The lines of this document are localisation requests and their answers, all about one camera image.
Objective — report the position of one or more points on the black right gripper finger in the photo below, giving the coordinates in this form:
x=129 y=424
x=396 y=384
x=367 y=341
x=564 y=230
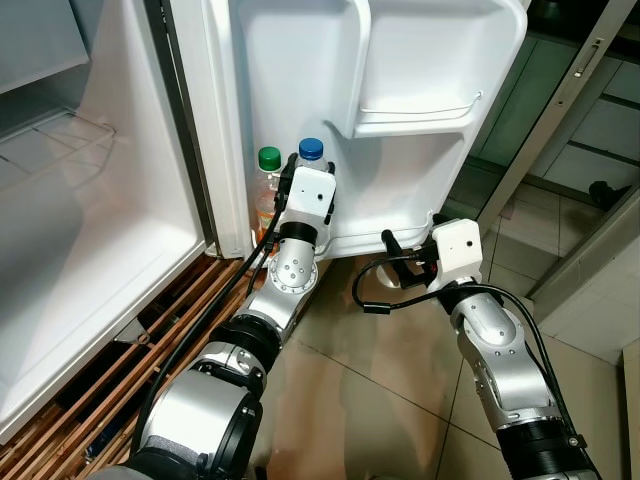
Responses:
x=330 y=200
x=393 y=243
x=285 y=178

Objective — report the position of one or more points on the blue capped clear water bottle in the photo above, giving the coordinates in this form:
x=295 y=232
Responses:
x=311 y=149

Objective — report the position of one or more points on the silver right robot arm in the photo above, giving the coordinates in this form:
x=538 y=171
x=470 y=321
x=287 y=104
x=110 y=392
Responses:
x=500 y=360

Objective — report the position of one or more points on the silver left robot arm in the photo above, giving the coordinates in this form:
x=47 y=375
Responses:
x=195 y=410

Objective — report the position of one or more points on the white fridge interior body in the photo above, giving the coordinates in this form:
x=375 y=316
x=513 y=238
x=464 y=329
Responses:
x=100 y=230

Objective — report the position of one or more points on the green capped orange drink bottle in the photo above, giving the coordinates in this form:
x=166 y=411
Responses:
x=269 y=158

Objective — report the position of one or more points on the small black floor object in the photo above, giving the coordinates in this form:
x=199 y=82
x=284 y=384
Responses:
x=607 y=194

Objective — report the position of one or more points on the grey freezer compartment flap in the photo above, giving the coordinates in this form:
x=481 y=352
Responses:
x=40 y=40

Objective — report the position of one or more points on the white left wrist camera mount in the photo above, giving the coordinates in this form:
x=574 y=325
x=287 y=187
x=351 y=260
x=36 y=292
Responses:
x=310 y=195

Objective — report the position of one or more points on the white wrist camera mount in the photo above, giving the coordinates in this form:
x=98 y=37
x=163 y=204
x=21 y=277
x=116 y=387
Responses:
x=310 y=195
x=458 y=248

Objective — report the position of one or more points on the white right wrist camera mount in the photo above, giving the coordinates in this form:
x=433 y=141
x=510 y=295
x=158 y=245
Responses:
x=458 y=248

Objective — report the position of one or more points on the grey sliding door frame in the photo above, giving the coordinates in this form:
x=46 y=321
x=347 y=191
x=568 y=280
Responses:
x=555 y=110

